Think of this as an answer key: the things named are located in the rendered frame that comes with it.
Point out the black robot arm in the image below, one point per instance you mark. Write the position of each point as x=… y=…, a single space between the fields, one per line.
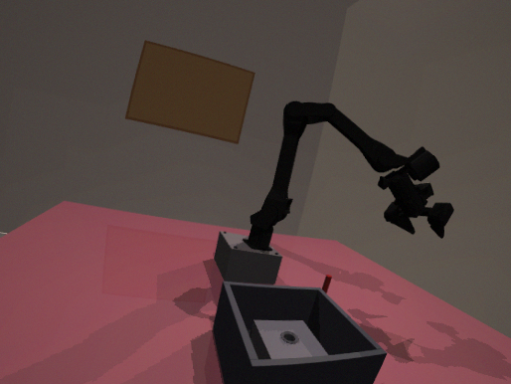
x=296 y=115

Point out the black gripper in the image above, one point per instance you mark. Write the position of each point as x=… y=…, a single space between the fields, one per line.
x=401 y=210

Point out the dark red peg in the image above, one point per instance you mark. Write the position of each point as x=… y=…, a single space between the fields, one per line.
x=326 y=283

